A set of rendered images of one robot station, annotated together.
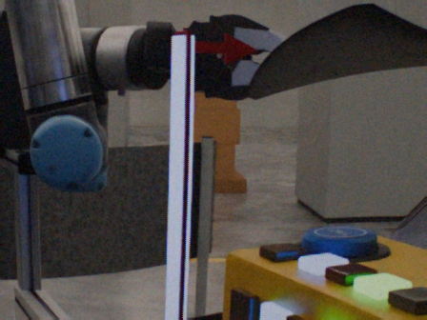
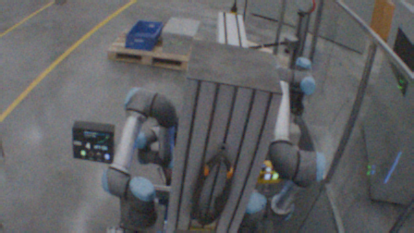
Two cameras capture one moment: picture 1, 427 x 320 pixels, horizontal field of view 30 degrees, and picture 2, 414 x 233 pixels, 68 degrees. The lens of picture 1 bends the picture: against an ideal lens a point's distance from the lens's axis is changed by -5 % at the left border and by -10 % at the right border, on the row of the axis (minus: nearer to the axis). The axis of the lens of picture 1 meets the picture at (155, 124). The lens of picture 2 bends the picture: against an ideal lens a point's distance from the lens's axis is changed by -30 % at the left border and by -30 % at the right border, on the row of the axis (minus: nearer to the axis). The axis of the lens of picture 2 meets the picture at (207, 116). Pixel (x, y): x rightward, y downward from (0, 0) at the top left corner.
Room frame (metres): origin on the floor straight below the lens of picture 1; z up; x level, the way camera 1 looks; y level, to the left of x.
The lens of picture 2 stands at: (0.45, 1.74, 2.54)
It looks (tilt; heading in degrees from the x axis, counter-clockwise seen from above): 34 degrees down; 279
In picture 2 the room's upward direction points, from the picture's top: 11 degrees clockwise
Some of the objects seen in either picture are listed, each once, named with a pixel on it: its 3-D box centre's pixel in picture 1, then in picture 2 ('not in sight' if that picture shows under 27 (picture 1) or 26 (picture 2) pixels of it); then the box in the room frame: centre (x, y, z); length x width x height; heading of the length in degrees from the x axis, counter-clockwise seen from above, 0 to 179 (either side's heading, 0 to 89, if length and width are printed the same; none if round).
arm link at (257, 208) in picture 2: not in sight; (251, 208); (0.39, 0.40, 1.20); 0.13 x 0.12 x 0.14; 14
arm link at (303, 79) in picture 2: not in sight; (303, 80); (0.33, 0.16, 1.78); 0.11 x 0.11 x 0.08; 14
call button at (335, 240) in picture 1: (339, 245); not in sight; (0.40, -0.09, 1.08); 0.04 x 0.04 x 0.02
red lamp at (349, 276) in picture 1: (351, 273); not in sight; (0.33, -0.09, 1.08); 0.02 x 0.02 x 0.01; 20
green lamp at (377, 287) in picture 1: (382, 286); not in sight; (0.31, -0.09, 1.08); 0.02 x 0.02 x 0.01; 20
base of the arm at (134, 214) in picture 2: not in sight; (142, 209); (0.88, 0.52, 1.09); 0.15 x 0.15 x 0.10
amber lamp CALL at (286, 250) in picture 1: (282, 252); not in sight; (0.39, -0.06, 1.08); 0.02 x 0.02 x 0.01; 20
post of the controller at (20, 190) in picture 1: (27, 222); not in sight; (1.13, 0.17, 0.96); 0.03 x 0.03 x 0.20; 20
